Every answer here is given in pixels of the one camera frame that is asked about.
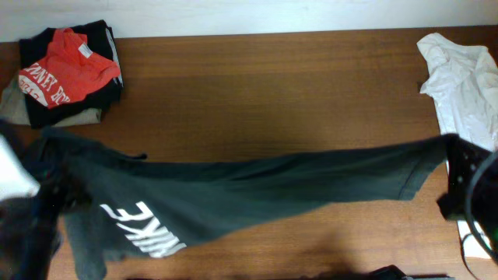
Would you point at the white crumpled garment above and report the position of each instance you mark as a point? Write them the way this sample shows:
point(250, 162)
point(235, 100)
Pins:
point(463, 85)

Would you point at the red printed t-shirt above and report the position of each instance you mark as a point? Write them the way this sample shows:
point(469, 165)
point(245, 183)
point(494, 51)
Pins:
point(68, 73)

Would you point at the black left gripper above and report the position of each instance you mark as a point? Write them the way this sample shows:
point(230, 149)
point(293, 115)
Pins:
point(50, 168)

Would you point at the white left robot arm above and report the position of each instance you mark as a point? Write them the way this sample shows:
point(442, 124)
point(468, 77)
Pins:
point(16, 181)

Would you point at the dark green t-shirt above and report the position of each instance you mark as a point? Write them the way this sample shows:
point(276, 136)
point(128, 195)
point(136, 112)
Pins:
point(134, 208)

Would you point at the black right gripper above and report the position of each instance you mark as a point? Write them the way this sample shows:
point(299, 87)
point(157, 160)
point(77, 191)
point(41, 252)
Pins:
point(452, 204)

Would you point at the black folded garment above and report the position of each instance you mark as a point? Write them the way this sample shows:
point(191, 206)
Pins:
point(101, 41)

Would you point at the grey folded garment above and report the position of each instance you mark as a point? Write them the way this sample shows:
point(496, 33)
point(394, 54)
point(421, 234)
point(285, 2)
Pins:
point(13, 109)

